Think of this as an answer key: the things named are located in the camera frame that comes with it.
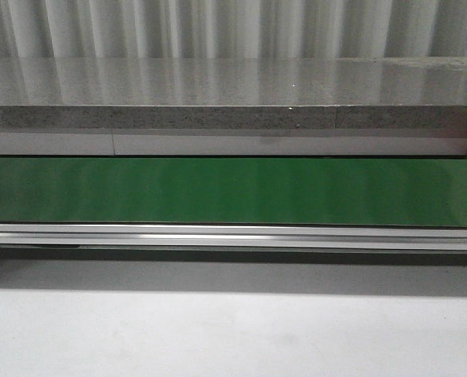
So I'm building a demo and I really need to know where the aluminium conveyor frame rail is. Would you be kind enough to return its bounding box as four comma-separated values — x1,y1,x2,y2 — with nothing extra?
0,224,467,252

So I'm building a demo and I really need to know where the white panel under counter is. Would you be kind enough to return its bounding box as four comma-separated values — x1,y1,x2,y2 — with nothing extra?
0,129,467,156

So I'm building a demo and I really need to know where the green conveyor belt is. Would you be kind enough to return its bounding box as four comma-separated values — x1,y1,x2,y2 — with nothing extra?
0,157,467,228

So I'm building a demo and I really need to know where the grey speckled stone counter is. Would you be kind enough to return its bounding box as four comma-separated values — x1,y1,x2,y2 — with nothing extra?
0,57,467,130

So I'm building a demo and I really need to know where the white pleated curtain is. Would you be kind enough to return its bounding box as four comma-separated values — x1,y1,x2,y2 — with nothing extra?
0,1,467,58

